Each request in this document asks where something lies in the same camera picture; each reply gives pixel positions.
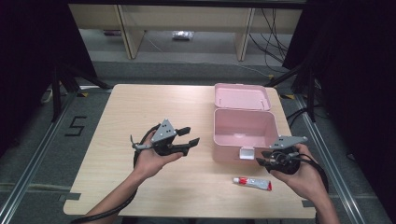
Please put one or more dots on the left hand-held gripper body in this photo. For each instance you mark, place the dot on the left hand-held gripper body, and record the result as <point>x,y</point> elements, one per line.
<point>164,132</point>

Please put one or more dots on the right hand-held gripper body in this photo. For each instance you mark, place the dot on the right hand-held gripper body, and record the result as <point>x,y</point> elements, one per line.
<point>285,168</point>

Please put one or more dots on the red and white ointment tube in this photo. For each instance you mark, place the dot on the red and white ointment tube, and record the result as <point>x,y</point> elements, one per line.
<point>253,183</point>

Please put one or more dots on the pink storage box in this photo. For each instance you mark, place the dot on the pink storage box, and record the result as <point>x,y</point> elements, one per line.
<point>243,124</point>

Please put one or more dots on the person's right hand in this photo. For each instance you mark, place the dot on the person's right hand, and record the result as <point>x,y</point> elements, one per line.
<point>305,183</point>

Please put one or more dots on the person's left hand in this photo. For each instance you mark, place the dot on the person's left hand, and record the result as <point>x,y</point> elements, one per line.
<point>152,163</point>

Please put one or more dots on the grey tape piece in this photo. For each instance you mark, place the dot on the grey tape piece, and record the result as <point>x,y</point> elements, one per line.
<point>307,203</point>
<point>70,197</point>

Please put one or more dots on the silver foil packet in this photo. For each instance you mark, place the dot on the silver foil packet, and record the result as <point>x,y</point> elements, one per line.
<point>183,34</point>

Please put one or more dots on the beige wooden desk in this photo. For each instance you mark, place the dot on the beige wooden desk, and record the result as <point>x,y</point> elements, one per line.
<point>186,18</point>

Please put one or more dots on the dark red flat object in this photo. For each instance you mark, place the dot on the dark red flat object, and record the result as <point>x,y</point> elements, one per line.
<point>112,32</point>

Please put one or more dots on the black curtain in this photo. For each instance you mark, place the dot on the black curtain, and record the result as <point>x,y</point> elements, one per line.
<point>358,62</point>
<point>31,46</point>

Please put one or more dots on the metal floor rail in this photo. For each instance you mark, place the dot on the metal floor rail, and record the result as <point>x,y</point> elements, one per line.
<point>330,165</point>
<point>31,161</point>

